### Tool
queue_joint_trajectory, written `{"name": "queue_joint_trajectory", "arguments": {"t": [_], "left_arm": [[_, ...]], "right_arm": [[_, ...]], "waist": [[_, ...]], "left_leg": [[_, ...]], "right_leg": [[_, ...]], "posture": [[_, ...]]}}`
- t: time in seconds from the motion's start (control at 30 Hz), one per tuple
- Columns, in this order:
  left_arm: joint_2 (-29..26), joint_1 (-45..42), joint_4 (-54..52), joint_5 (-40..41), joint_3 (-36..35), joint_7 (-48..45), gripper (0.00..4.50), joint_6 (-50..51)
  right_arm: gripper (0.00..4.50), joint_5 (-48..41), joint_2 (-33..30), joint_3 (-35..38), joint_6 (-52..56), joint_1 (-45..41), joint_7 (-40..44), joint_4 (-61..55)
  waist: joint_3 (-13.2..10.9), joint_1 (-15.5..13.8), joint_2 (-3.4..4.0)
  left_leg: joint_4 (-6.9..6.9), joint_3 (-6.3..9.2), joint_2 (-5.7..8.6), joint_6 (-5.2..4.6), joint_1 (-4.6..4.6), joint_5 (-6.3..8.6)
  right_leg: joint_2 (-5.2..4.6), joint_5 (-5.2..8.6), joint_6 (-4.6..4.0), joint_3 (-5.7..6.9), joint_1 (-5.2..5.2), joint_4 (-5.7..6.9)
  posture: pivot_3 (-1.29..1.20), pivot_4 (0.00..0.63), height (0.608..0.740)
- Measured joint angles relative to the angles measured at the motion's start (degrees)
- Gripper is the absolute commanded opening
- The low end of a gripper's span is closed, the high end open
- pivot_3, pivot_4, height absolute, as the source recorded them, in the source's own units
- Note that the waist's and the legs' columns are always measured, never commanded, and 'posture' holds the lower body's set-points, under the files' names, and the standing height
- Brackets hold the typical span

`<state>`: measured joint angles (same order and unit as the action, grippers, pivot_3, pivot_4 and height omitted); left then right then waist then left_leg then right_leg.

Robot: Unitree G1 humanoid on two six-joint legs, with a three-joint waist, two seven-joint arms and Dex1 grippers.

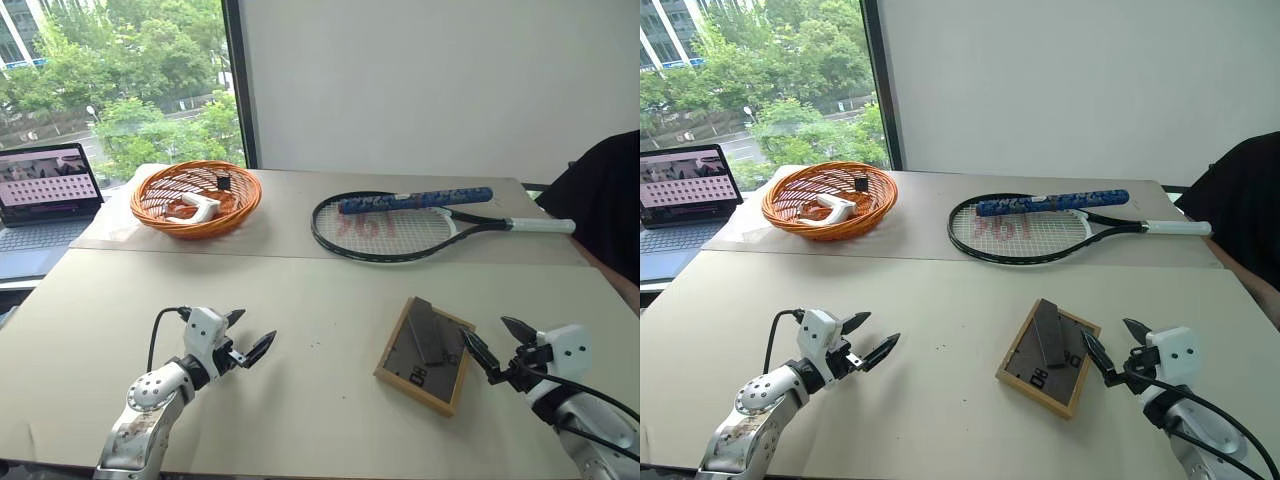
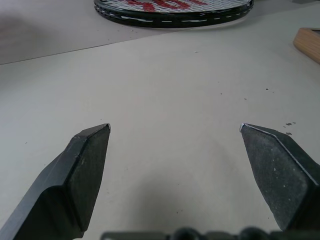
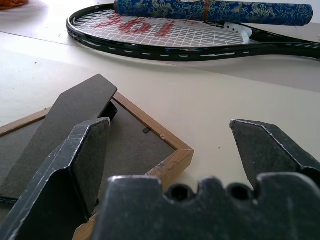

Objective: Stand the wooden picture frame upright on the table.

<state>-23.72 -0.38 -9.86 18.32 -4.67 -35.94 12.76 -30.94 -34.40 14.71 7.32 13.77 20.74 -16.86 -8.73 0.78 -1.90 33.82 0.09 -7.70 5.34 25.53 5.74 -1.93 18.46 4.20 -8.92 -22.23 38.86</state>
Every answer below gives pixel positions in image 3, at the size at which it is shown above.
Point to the wooden picture frame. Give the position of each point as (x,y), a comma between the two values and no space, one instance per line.
(140,145)

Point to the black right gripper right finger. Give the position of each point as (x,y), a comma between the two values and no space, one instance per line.
(265,152)

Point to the blue gold patterned scroll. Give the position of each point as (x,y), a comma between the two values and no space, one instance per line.
(225,11)

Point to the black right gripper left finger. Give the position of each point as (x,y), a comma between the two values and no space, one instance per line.
(62,180)

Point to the black tennis racket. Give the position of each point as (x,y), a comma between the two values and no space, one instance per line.
(160,40)

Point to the orange woven basket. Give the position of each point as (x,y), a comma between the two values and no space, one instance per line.
(12,3)

